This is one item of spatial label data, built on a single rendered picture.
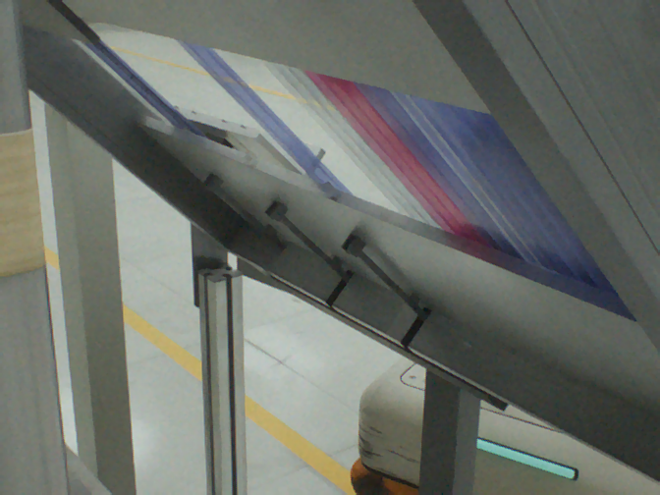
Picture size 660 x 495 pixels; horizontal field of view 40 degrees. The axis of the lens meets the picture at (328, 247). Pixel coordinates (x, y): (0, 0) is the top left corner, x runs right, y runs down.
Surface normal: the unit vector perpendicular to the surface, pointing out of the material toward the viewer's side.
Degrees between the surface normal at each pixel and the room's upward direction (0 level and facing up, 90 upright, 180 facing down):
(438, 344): 45
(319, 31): 135
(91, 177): 90
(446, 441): 90
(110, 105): 90
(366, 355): 0
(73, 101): 90
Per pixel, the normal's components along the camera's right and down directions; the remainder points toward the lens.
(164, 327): 0.01, -0.94
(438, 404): -0.68, 0.25
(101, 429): 0.67, 0.27
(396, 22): -0.57, 0.81
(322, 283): -0.55, -0.52
